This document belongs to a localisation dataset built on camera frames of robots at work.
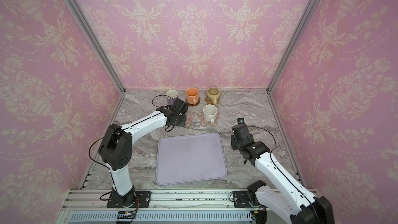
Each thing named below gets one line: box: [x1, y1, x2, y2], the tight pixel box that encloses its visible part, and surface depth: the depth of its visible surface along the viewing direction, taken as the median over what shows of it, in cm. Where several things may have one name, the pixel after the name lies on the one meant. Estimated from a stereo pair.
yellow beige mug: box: [207, 87, 221, 106], surface depth 109 cm
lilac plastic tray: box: [155, 132, 227, 186], surface depth 91 cm
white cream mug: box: [202, 104, 218, 125], surface depth 101 cm
